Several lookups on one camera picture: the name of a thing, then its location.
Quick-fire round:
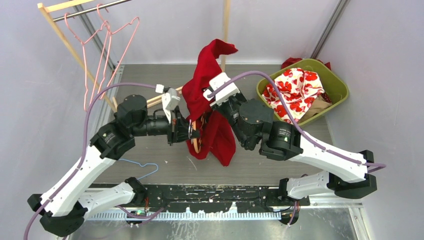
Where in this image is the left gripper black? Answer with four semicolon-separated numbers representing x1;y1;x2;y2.
130;109;200;146

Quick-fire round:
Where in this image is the wooden hanger with metal hook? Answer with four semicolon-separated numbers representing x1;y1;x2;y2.
190;113;211;154

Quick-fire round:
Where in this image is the red garment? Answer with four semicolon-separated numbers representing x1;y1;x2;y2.
181;38;239;168

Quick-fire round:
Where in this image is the blue wire hanger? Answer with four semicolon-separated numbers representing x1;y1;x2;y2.
118;158;159;180

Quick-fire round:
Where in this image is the poppy print white skirt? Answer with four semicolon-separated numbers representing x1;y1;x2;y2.
260;67;325;124

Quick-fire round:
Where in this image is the tan brown skirt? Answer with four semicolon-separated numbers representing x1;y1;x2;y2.
298;96;333;124

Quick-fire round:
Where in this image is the red polka dot skirt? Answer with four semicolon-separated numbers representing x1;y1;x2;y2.
320;92;332;104

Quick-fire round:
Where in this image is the pink hanger with poppy skirt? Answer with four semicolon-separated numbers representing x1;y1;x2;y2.
88;3;141;105

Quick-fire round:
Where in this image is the pink wire hanger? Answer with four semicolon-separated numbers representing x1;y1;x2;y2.
64;17;111;112

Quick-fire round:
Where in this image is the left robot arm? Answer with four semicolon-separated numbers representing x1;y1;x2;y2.
27;95;200;237

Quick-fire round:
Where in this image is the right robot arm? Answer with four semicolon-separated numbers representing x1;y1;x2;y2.
210;93;378;206

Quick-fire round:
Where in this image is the crumpled red cloth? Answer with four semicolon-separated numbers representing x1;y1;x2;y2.
281;57;332;70

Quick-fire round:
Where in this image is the green plastic laundry basket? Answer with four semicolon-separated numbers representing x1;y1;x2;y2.
256;59;349;126

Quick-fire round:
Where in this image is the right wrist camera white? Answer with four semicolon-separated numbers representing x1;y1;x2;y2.
202;72;241;108

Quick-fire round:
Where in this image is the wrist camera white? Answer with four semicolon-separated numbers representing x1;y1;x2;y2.
202;72;241;108
155;84;181;124

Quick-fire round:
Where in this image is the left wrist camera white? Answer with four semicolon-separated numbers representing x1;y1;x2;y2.
155;84;181;124

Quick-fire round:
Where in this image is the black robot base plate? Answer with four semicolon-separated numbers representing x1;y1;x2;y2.
123;184;295;214

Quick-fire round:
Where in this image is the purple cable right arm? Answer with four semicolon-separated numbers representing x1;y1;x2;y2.
206;70;387;228

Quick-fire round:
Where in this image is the aluminium floor rail front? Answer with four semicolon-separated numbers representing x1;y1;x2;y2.
88;193;362;224

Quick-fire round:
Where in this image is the aluminium corner rail right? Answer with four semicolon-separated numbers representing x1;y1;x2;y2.
310;0;350;59

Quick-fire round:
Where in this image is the metal clothes rail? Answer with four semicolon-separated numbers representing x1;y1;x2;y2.
53;0;131;23

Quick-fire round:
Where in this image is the wooden clothes rack frame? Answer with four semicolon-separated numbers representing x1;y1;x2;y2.
37;0;231;107

